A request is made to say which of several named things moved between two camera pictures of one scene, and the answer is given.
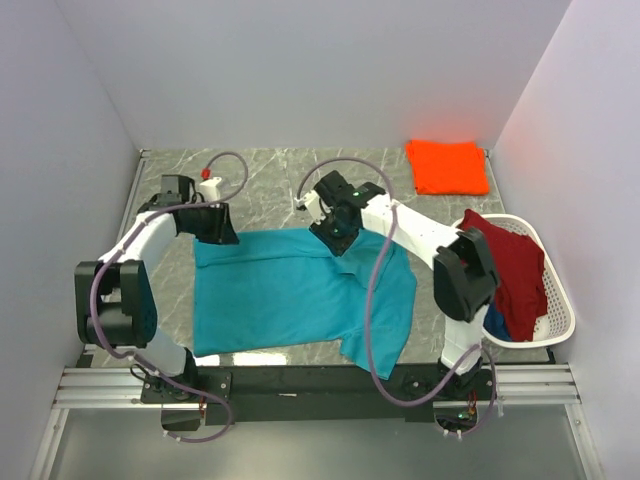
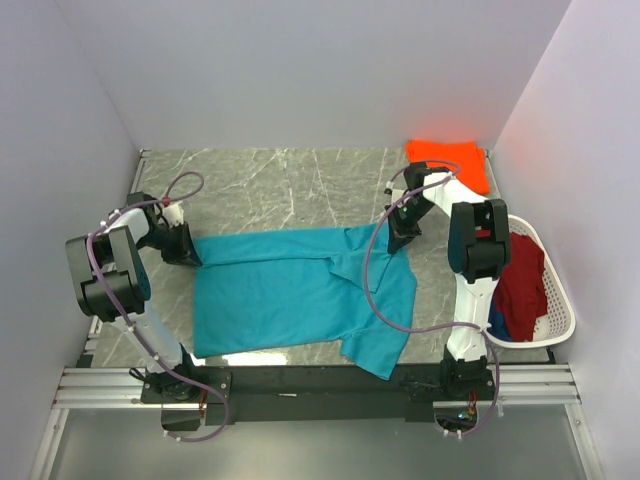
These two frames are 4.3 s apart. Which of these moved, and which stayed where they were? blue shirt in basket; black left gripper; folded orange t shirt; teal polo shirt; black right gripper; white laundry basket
Moved: black right gripper; black left gripper
Stayed: white laundry basket; folded orange t shirt; blue shirt in basket; teal polo shirt
